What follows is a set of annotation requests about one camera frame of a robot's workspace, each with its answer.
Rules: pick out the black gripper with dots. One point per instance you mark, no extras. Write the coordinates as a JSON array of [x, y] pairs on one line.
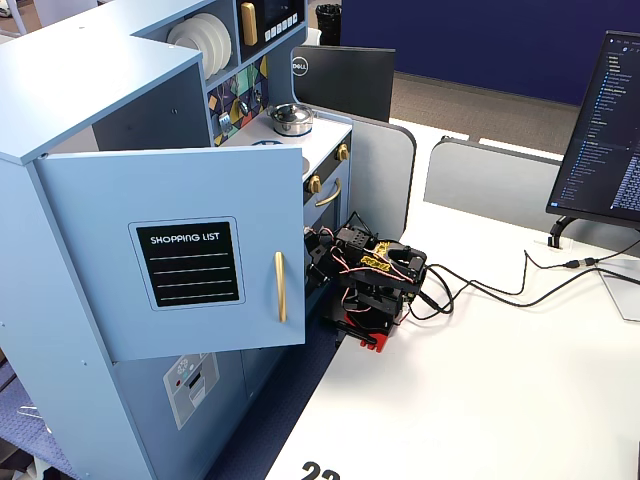
[[316, 250]]

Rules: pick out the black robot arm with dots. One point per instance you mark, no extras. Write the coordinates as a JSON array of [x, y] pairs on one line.
[[380, 295]]

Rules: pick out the blue cabinet door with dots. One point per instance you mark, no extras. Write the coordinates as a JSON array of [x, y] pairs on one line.
[[90, 250]]

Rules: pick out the red table clamp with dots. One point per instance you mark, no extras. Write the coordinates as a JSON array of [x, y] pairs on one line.
[[376, 344]]

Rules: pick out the gold stove knob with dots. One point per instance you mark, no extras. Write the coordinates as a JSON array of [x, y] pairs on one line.
[[342, 152], [314, 184]]

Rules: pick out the grey desk divider panel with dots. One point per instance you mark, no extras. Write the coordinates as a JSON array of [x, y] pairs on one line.
[[380, 175], [490, 185]]

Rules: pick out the black shopping list board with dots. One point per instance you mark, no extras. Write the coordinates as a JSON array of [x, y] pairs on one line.
[[190, 270]]

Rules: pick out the steel toy pot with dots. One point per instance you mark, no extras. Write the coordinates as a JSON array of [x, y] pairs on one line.
[[295, 127]]

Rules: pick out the steel pot lid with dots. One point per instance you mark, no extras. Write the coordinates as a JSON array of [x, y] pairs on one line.
[[290, 112]]

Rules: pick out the grey ice dispenser sticker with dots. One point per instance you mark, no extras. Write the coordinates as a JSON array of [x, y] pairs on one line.
[[192, 390]]

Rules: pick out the steel toy spatula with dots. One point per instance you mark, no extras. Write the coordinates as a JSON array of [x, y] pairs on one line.
[[223, 122]]

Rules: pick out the steel toy ladle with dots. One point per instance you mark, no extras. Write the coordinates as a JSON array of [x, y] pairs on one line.
[[243, 106]]

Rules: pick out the black number sticker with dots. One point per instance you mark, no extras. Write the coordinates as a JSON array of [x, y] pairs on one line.
[[320, 472]]

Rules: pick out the black Dell monitor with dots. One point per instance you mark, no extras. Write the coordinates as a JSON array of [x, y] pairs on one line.
[[345, 80]]

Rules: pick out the white plate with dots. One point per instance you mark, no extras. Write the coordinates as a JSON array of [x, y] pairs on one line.
[[218, 45], [186, 37], [228, 42]]

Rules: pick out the black trash can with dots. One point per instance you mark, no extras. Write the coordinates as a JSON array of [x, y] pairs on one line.
[[328, 25]]

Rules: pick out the black monitor stand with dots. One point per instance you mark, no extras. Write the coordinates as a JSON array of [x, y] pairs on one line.
[[562, 227]]

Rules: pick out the black toy microwave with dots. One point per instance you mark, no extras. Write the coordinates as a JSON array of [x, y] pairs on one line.
[[280, 20]]

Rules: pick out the black USB connector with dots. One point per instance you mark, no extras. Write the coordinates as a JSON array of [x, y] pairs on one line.
[[580, 262]]

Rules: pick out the blue toy kitchen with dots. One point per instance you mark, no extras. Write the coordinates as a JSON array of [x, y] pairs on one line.
[[75, 75]]

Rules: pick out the monitor showing code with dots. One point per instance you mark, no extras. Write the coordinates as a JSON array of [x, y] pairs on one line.
[[600, 140]]

